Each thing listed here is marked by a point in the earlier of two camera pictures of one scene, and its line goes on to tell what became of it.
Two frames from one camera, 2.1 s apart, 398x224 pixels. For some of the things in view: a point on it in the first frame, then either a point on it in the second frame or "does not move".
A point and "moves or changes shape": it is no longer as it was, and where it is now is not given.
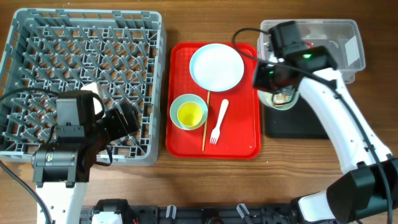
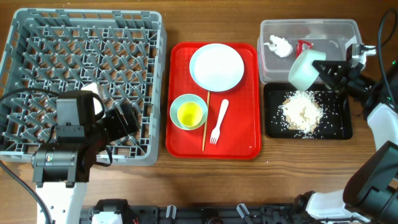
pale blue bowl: (186, 98) does not move
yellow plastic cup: (189, 114) does not move
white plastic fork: (215, 133) does not move
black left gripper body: (115, 127) does not move
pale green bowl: (277, 100) moves or changes shape
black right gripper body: (264, 77) to (359, 85)
